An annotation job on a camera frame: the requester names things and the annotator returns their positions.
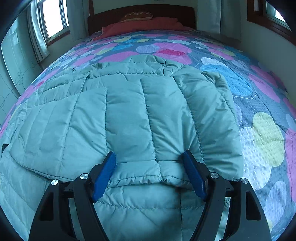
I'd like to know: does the window with frame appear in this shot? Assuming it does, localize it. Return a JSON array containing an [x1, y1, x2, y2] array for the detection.
[[246, 0, 295, 46], [37, 0, 70, 46]]

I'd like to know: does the red folded blanket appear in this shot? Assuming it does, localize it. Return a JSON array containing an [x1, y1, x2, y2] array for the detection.
[[91, 17, 194, 40]]

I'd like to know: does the white patterned wardrobe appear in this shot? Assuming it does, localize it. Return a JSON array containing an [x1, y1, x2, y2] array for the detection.
[[0, 11, 42, 124]]

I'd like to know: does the right window with frame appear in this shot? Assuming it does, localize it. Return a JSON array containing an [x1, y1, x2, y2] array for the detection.
[[246, 0, 295, 46]]

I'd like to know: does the light green puffer jacket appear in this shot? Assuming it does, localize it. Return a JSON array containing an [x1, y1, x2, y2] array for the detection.
[[1, 55, 243, 240]]

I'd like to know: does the pale curtain right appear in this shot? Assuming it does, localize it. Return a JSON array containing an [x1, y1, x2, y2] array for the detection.
[[197, 0, 241, 41]]

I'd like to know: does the brown embroidered pillow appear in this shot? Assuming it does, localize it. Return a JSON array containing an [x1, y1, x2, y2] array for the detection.
[[119, 11, 153, 23]]

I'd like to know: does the colourful circle pattern bedspread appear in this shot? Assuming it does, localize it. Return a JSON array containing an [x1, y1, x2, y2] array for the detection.
[[1, 31, 295, 240]]

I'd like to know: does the left window with frame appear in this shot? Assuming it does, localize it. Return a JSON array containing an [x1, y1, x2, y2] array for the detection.
[[37, 0, 70, 46]]

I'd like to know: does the pale curtain left inner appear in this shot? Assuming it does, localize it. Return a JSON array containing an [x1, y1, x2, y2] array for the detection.
[[66, 0, 89, 41]]

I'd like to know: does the dark wooden headboard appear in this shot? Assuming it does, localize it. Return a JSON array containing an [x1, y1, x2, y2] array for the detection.
[[88, 1, 197, 35]]

